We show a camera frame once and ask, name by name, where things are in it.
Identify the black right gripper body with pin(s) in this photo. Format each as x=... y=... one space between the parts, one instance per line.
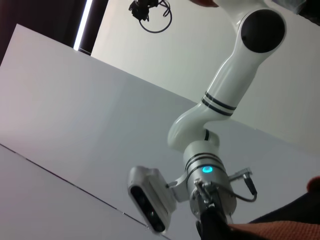
x=213 y=225

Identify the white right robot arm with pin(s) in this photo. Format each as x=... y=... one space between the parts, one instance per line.
x=225 y=75

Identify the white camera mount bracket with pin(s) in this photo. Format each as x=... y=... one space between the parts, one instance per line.
x=178 y=188

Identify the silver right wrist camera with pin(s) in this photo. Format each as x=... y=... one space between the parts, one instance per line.
x=150 y=195

